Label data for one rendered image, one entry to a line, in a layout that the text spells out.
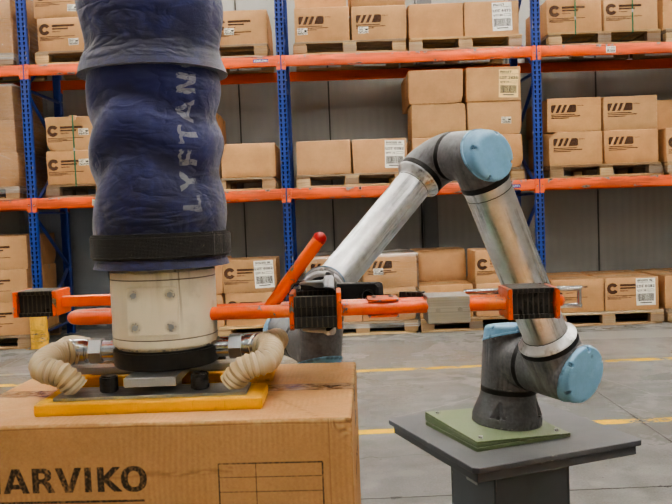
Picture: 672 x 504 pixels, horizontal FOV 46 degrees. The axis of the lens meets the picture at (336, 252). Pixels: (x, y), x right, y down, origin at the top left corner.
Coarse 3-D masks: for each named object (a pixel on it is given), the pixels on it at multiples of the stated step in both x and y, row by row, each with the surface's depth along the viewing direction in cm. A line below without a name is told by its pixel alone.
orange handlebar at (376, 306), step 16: (64, 304) 154; (80, 304) 154; (96, 304) 154; (224, 304) 131; (240, 304) 131; (256, 304) 131; (288, 304) 127; (352, 304) 127; (368, 304) 127; (384, 304) 126; (400, 304) 126; (416, 304) 126; (480, 304) 126; (496, 304) 126; (560, 304) 127; (80, 320) 126; (96, 320) 126
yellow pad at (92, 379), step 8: (88, 376) 135; (96, 376) 135; (120, 376) 135; (184, 376) 134; (216, 376) 134; (264, 376) 134; (272, 376) 135; (88, 384) 135; (96, 384) 135; (120, 384) 135
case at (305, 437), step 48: (288, 384) 131; (336, 384) 130; (0, 432) 111; (48, 432) 111; (96, 432) 111; (144, 432) 111; (192, 432) 110; (240, 432) 110; (288, 432) 110; (336, 432) 109; (0, 480) 112; (48, 480) 112; (96, 480) 111; (144, 480) 111; (192, 480) 111; (240, 480) 110; (288, 480) 110; (336, 480) 110
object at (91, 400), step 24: (192, 384) 119; (216, 384) 123; (264, 384) 124; (48, 408) 116; (72, 408) 116; (96, 408) 116; (120, 408) 116; (144, 408) 116; (168, 408) 116; (192, 408) 116; (216, 408) 116; (240, 408) 116
